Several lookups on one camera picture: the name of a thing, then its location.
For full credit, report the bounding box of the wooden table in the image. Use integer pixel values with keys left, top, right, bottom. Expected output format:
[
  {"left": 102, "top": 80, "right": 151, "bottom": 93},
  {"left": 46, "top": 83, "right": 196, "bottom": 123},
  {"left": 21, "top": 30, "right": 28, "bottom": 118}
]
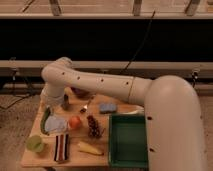
[{"left": 21, "top": 88, "right": 140, "bottom": 168}]

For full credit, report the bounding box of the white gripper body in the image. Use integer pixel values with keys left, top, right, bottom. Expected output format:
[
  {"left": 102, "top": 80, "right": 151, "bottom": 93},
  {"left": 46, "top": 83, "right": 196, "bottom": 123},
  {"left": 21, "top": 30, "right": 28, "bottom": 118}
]
[{"left": 40, "top": 88, "right": 64, "bottom": 107}]

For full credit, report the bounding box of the green plastic tray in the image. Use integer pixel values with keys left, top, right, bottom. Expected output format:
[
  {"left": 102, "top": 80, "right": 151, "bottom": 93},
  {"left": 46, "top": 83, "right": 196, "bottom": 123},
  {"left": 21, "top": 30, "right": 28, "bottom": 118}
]
[{"left": 108, "top": 114, "right": 149, "bottom": 168}]

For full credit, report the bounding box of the light blue cloth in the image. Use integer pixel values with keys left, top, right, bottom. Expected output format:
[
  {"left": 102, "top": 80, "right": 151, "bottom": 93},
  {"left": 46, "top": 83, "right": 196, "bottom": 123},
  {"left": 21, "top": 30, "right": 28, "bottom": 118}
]
[{"left": 45, "top": 115, "right": 67, "bottom": 133}]

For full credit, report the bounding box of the black cable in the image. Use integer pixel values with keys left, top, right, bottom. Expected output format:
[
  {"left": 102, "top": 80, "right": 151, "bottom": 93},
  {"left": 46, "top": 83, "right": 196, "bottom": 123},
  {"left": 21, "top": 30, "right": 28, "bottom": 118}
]
[{"left": 118, "top": 10, "right": 157, "bottom": 76}]

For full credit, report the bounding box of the dark red bowl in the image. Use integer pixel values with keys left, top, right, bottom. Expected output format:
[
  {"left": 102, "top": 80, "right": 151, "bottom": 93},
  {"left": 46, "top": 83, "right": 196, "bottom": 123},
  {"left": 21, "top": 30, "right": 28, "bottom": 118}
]
[{"left": 71, "top": 87, "right": 89, "bottom": 98}]

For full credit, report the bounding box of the dark grapes bunch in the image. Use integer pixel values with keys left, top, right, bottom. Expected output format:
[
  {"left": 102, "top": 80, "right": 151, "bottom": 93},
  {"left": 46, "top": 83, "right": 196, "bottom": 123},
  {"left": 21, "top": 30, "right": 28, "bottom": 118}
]
[{"left": 87, "top": 115, "right": 101, "bottom": 138}]

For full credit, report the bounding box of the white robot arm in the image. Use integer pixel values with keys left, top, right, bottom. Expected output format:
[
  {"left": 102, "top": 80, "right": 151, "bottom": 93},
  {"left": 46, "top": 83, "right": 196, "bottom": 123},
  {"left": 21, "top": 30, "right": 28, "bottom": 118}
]
[{"left": 41, "top": 57, "right": 208, "bottom": 171}]

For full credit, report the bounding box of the metal spoon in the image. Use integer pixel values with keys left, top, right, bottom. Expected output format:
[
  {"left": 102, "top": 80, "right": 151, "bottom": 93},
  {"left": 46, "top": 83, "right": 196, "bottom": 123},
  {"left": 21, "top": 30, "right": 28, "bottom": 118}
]
[{"left": 80, "top": 99, "right": 92, "bottom": 113}]

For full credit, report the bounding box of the green plastic cup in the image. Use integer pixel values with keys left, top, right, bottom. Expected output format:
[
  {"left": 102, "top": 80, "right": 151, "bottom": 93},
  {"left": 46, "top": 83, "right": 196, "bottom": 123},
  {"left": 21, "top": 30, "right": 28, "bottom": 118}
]
[{"left": 26, "top": 135, "right": 44, "bottom": 153}]

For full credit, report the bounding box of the white brush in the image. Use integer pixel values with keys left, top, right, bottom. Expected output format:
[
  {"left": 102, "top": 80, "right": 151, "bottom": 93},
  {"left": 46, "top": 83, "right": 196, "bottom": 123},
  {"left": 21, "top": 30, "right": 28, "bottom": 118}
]
[{"left": 128, "top": 107, "right": 144, "bottom": 115}]

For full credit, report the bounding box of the orange fruit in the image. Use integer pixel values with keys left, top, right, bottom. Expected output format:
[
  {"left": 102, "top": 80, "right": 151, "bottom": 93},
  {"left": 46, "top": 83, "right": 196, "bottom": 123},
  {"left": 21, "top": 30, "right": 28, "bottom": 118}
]
[{"left": 68, "top": 116, "right": 82, "bottom": 130}]

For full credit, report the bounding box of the blue sponge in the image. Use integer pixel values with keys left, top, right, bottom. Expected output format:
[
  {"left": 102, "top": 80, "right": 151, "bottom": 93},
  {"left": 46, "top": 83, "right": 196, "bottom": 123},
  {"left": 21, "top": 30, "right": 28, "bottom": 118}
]
[{"left": 99, "top": 103, "right": 117, "bottom": 114}]

